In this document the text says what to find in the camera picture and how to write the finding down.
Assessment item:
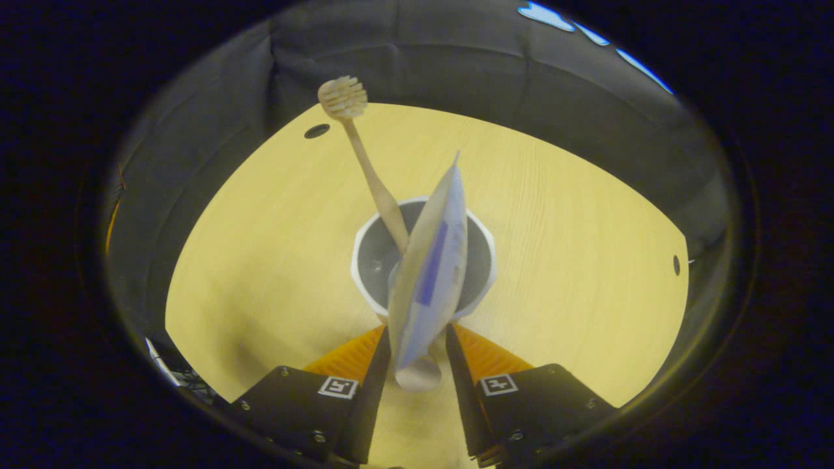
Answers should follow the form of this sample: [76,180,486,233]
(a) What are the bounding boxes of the white toothpaste tube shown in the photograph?
[388,151,468,373]

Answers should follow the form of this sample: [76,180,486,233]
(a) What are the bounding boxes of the white cup with wooden handle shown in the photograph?
[351,197,497,392]

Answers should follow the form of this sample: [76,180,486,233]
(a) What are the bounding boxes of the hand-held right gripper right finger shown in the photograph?
[446,322,617,468]

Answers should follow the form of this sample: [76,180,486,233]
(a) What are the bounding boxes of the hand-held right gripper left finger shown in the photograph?
[231,324,392,467]

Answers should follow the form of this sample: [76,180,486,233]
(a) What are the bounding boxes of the tangled black cables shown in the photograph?
[145,337,219,406]

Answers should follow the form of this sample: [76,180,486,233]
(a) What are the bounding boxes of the beige toothbrush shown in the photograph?
[317,75,411,255]

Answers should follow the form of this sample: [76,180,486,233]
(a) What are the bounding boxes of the light wooden desktop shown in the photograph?
[164,102,690,469]

